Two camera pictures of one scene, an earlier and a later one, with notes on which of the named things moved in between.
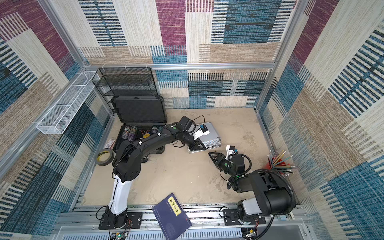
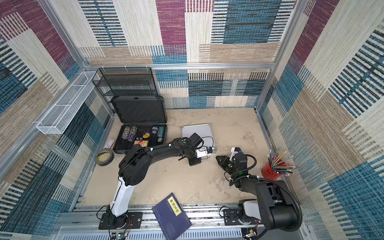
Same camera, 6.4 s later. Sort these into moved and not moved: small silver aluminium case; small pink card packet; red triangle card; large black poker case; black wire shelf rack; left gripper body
Moved: small silver aluminium case; left gripper body
Not moved: black wire shelf rack; large black poker case; red triangle card; small pink card packet
